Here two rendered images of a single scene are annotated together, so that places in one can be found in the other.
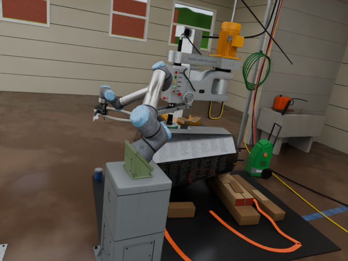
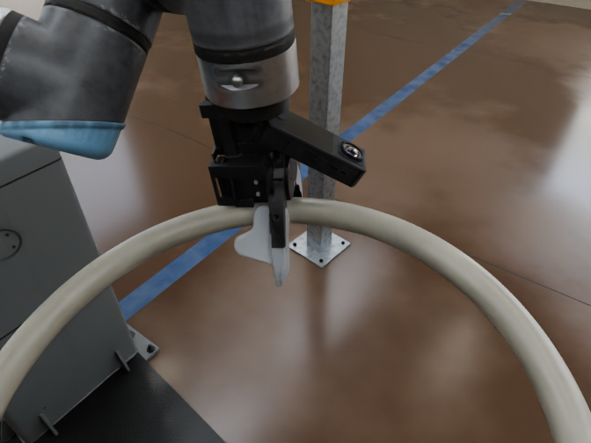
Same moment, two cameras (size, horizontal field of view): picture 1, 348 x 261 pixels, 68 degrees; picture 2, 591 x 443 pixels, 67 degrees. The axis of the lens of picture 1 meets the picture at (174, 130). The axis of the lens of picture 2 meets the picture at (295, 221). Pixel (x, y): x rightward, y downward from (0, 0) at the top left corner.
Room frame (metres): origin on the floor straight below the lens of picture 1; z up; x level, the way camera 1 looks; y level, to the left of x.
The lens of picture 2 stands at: (2.88, 0.59, 1.34)
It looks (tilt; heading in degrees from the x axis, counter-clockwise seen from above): 40 degrees down; 154
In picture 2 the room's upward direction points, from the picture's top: straight up
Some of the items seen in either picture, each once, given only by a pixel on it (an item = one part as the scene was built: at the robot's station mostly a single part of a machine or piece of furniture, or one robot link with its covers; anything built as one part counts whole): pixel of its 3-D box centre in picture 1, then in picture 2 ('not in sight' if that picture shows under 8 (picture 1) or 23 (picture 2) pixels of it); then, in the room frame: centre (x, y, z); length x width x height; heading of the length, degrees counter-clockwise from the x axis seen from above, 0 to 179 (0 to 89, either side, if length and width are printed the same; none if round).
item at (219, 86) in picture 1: (219, 86); not in sight; (3.38, -0.50, 1.39); 0.19 x 0.19 x 0.20
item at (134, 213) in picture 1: (132, 219); (1, 278); (1.76, 0.22, 0.43); 0.50 x 0.50 x 0.85; 28
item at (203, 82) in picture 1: (202, 88); not in sight; (3.23, -0.28, 1.35); 0.74 x 0.23 x 0.49; 120
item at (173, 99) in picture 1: (180, 85); not in sight; (3.09, 0.00, 1.36); 0.36 x 0.22 x 0.45; 120
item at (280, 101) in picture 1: (284, 102); not in sight; (5.61, -2.26, 1.00); 0.50 x 0.22 x 0.33; 118
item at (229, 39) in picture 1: (229, 40); not in sight; (3.36, -0.51, 1.94); 0.31 x 0.28 x 0.40; 30
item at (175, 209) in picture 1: (180, 209); not in sight; (2.51, -0.20, 0.07); 0.30 x 0.12 x 0.12; 106
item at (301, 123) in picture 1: (288, 130); not in sight; (5.48, -2.46, 0.43); 1.30 x 0.62 x 0.86; 118
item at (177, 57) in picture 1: (203, 61); not in sight; (3.22, -0.24, 1.66); 0.96 x 0.25 x 0.17; 120
